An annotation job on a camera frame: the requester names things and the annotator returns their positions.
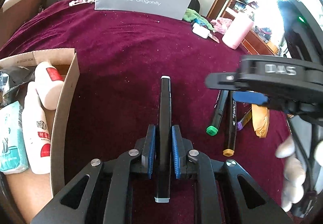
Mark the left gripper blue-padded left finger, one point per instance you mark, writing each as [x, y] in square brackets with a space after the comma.
[101, 191]

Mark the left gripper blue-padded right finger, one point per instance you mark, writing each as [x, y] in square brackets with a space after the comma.
[223, 191]

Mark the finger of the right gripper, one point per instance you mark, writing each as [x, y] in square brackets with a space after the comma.
[250, 98]
[223, 81]

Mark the yellow snack packet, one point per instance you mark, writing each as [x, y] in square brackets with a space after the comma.
[260, 120]

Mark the black marker purple cap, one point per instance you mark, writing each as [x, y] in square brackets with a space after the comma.
[245, 119]

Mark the black marker yellow cap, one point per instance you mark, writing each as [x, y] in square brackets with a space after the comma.
[230, 137]

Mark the black marker green cap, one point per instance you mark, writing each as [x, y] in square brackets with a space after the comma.
[219, 108]

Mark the black marker grey cap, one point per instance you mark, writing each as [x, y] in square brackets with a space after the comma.
[163, 145]

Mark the white tube red print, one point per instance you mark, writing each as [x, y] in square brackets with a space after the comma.
[36, 134]

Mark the teal cartoon tissue pack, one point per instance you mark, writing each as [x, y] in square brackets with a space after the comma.
[13, 153]

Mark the black snack bag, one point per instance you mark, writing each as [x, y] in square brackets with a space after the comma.
[12, 78]

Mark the white gloved right hand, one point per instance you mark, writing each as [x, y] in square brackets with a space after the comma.
[294, 175]

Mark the pink cloth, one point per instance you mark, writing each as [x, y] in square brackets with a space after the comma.
[221, 24]

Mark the pink cylindrical tumbler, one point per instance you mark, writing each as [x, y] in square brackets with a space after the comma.
[238, 30]

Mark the small white box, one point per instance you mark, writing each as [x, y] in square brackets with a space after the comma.
[203, 32]

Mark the green cloth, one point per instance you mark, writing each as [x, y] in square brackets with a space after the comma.
[193, 16]

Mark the brown cardboard box tray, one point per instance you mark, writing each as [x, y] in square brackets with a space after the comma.
[24, 195]

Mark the maroon velvet bedspread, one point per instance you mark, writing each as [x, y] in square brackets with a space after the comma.
[122, 56]

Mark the pink upholstered armchair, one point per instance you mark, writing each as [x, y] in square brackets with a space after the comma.
[14, 13]

